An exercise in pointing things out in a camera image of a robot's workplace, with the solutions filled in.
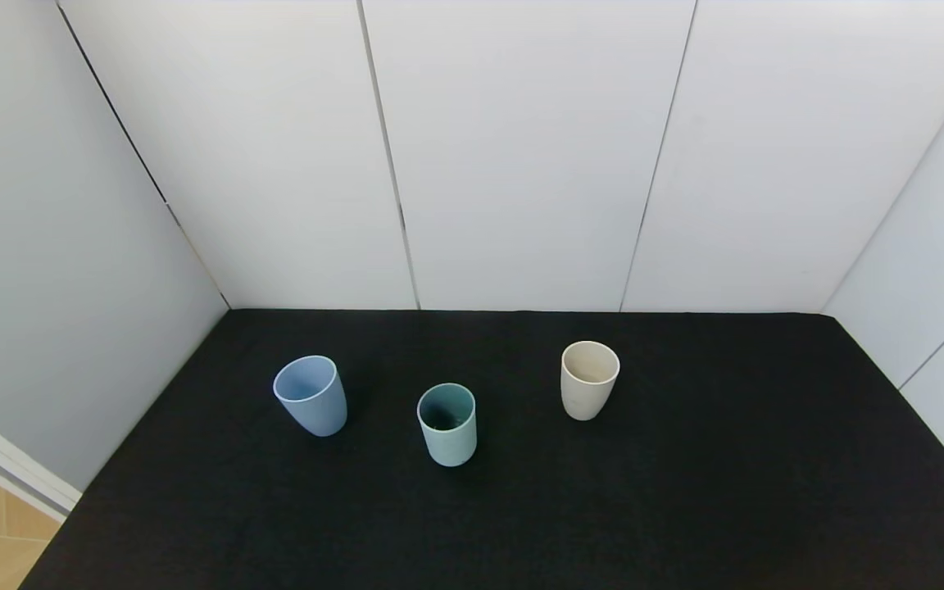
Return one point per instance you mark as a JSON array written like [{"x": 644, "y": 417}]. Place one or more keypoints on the white baseboard trim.
[{"x": 5, "y": 467}]

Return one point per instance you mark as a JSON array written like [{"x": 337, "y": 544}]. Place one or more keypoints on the mint green plastic cup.
[{"x": 447, "y": 447}]

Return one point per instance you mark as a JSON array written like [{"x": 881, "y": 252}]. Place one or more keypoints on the beige plastic cup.
[{"x": 587, "y": 401}]

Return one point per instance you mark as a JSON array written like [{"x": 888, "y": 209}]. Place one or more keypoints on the blue plastic cup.
[{"x": 316, "y": 410}]

